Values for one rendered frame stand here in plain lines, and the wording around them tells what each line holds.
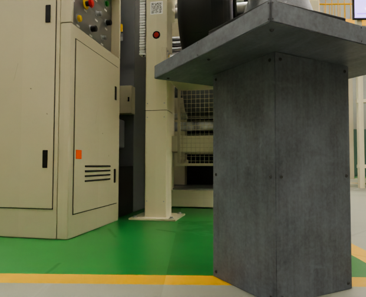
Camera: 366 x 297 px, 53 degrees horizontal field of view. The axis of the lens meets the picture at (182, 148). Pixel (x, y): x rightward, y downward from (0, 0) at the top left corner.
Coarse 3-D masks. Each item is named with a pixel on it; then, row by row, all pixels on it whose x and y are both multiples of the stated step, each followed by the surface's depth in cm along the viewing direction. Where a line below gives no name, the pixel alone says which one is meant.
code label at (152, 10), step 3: (150, 3) 214; (153, 3) 214; (156, 3) 214; (159, 3) 213; (162, 3) 213; (150, 6) 214; (153, 6) 214; (156, 6) 213; (159, 6) 213; (162, 6) 213; (150, 9) 214; (153, 9) 214; (156, 9) 213; (159, 9) 213; (162, 9) 213; (150, 12) 214; (153, 12) 214; (156, 12) 213; (159, 12) 213; (162, 12) 213
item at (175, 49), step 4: (172, 40) 254; (176, 40) 253; (172, 44) 252; (176, 44) 252; (180, 44) 251; (172, 48) 253; (176, 48) 252; (180, 48) 251; (172, 52) 252; (176, 52) 251
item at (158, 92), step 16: (160, 0) 213; (160, 16) 213; (160, 32) 212; (160, 48) 212; (160, 80) 211; (160, 96) 211; (160, 112) 210; (160, 128) 210; (160, 144) 209; (160, 160) 209; (160, 176) 208; (160, 192) 208; (144, 208) 210; (160, 208) 208
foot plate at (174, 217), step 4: (180, 212) 222; (136, 216) 206; (140, 216) 210; (168, 216) 210; (172, 216) 202; (176, 216) 210; (180, 216) 212; (156, 220) 201; (160, 220) 200; (164, 220) 200; (168, 220) 199; (172, 220) 199
